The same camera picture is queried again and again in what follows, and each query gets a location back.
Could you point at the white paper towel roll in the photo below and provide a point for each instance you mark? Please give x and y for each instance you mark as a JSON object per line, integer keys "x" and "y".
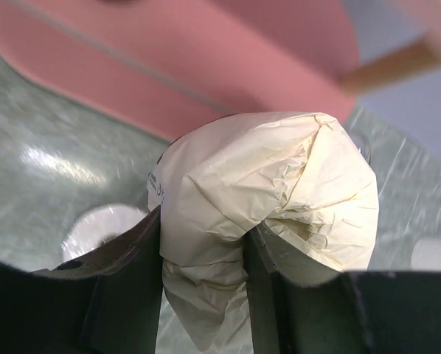
{"x": 426, "y": 255}

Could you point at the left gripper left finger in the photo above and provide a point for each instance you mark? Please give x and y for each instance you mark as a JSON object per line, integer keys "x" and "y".
{"x": 106, "y": 301}

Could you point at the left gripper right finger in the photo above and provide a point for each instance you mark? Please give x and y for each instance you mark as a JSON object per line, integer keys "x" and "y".
{"x": 298, "y": 305}

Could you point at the black label roll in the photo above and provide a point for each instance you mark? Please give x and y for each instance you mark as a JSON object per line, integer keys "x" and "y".
{"x": 97, "y": 227}

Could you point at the beige paper roll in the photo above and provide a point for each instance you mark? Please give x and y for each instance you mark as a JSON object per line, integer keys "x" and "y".
{"x": 299, "y": 173}

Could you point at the pink three-tier shelf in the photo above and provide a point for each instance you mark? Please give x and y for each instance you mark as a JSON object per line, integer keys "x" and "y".
{"x": 171, "y": 66}

